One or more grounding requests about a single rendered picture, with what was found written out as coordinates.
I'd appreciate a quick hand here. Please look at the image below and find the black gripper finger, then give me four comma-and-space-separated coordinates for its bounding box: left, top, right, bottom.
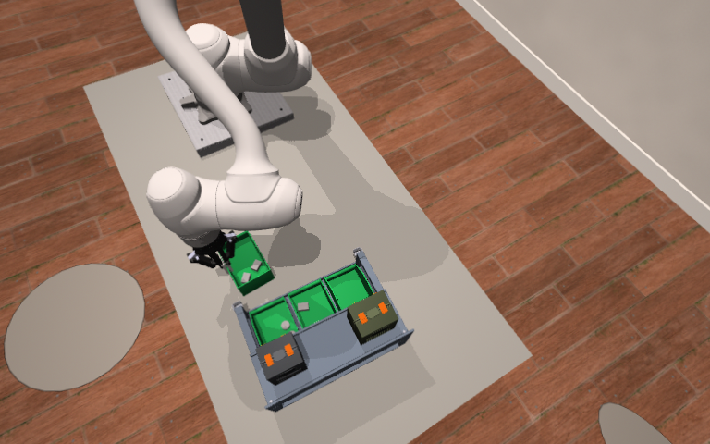
217, 230, 238, 272
187, 250, 229, 274

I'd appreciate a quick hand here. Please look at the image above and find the dark green tool case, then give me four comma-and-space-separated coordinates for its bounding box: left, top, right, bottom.
347, 290, 398, 345

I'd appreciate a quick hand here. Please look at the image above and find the grey metal shelf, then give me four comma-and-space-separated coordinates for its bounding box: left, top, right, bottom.
232, 247, 414, 412

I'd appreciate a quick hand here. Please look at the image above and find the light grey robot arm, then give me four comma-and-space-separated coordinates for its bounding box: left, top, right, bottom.
134, 0, 312, 248

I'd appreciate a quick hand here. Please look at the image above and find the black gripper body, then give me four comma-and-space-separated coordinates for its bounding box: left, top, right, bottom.
192, 230, 227, 255

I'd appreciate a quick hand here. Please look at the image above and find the green open-front bin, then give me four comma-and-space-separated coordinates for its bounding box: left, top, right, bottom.
288, 279, 337, 328
226, 231, 275, 296
250, 298, 298, 346
324, 265, 374, 311

